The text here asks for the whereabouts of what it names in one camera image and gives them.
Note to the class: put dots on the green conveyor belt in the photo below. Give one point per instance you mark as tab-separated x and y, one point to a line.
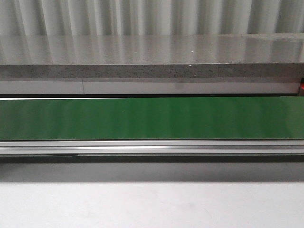
152	129

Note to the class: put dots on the white pleated curtain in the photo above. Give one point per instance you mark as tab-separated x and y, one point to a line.
150	17

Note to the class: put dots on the grey granite counter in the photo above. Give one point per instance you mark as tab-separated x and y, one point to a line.
91	65

